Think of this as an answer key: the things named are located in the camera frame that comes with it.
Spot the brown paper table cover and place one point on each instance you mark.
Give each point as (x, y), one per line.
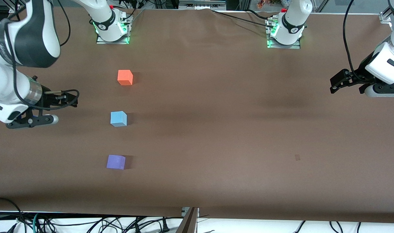
(216, 145)

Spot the orange foam cube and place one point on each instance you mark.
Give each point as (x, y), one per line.
(124, 77)

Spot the purple foam cube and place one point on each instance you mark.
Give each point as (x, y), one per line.
(115, 162)

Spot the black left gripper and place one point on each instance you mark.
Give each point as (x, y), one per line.
(356, 78)

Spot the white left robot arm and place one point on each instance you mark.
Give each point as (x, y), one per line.
(384, 69)

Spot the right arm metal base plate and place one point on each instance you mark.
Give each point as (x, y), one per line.
(125, 37)

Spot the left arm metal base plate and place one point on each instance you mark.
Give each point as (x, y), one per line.
(297, 45)

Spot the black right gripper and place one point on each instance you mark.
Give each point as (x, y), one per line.
(48, 99)

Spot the light blue foam cube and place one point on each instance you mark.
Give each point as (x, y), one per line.
(118, 119)

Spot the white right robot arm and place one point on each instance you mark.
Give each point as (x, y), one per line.
(3, 84)

